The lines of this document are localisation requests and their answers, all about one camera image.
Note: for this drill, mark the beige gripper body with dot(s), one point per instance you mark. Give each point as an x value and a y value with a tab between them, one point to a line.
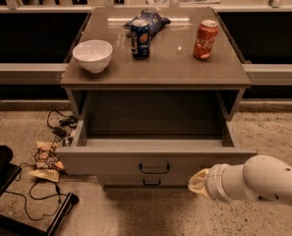
214	181

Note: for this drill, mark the grey top drawer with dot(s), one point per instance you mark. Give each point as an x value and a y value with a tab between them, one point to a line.
145	132

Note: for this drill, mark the grey drawer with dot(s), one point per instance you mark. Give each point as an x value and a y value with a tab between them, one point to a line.
143	181
145	132

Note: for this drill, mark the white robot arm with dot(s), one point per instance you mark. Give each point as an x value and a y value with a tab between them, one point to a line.
261	178

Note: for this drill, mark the grey bottom drawer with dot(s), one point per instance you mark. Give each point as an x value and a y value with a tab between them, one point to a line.
143	181

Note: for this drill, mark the grey drawer cabinet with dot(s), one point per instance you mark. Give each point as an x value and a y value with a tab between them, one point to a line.
171	64

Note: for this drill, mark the black power adapter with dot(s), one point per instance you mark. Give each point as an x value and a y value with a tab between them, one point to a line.
58	131

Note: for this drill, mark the snack bag on floor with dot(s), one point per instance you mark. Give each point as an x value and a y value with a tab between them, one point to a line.
47	174

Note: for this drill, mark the red coca-cola can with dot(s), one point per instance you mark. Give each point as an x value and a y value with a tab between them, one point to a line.
205	39

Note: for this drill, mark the blue pepsi can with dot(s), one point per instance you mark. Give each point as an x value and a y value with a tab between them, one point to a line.
140	39

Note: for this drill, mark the white bowl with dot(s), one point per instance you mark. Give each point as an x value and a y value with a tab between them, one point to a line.
93	55

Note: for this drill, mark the blue chip bag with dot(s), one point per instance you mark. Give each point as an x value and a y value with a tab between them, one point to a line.
155	20

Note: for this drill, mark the black chair base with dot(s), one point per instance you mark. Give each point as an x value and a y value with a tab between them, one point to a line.
8	173

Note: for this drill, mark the wire basket of snacks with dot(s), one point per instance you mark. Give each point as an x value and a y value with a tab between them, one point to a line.
46	156

